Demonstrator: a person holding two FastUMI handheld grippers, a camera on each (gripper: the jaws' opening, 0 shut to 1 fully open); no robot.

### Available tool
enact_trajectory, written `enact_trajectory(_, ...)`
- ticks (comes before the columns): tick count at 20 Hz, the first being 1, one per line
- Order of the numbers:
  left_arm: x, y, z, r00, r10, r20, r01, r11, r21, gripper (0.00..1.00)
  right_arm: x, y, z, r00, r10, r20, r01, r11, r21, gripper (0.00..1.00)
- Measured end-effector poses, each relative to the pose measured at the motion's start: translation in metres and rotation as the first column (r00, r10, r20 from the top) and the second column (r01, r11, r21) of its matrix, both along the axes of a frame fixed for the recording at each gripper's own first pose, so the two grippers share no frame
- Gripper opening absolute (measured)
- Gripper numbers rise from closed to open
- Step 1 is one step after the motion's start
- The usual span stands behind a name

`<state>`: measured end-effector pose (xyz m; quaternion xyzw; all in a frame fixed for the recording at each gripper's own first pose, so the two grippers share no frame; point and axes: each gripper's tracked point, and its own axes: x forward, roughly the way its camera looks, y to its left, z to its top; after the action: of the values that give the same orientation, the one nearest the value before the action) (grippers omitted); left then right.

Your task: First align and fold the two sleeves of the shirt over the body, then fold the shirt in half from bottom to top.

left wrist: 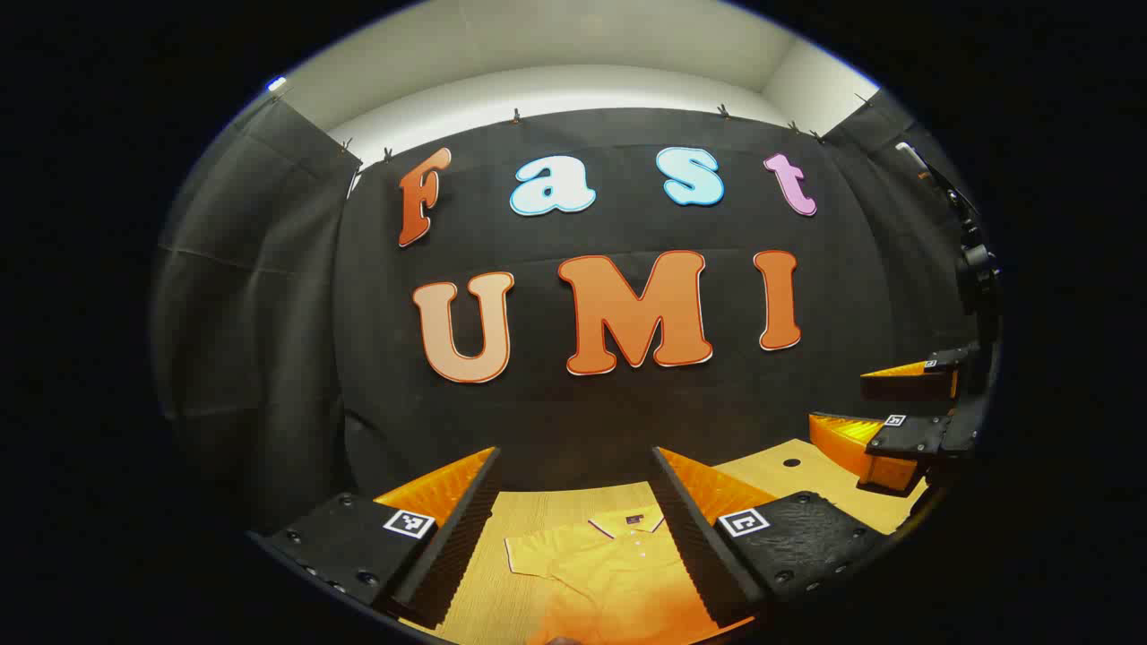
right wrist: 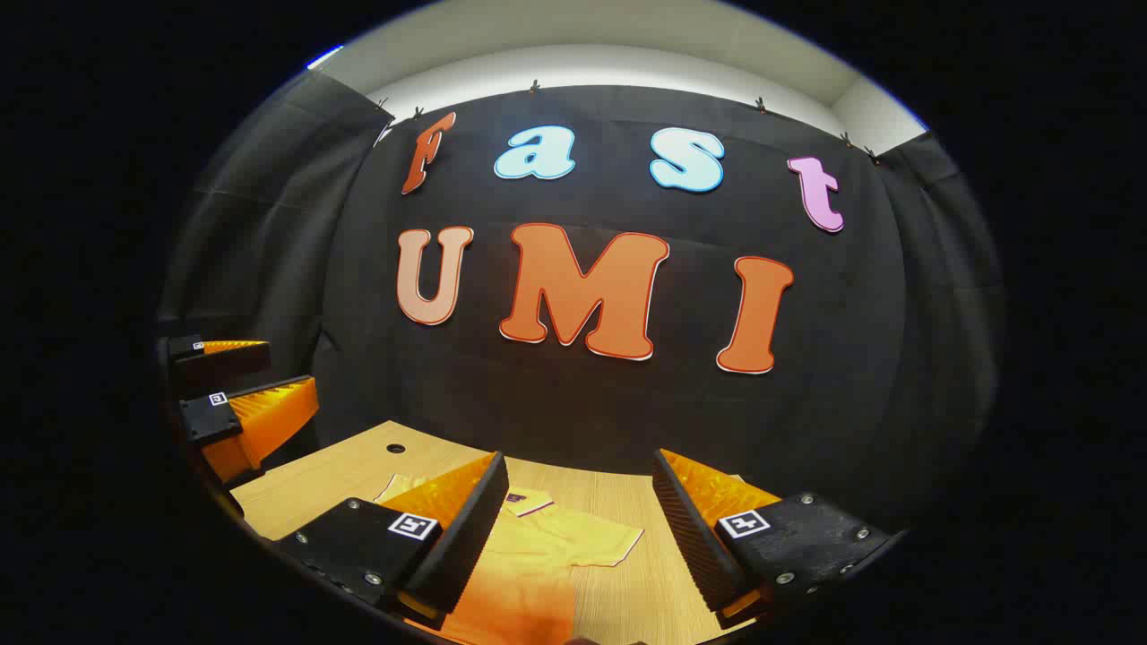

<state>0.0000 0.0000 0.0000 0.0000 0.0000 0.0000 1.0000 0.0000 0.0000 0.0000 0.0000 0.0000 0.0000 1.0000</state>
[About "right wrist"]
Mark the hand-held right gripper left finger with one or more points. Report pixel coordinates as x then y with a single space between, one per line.
466 537

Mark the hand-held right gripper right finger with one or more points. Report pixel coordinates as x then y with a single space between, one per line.
694 537

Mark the orange T-shirt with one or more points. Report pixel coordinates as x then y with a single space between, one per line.
538 546

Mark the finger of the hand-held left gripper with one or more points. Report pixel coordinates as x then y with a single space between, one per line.
224 365
269 421

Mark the black backdrop cloth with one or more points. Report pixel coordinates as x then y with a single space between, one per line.
582 412

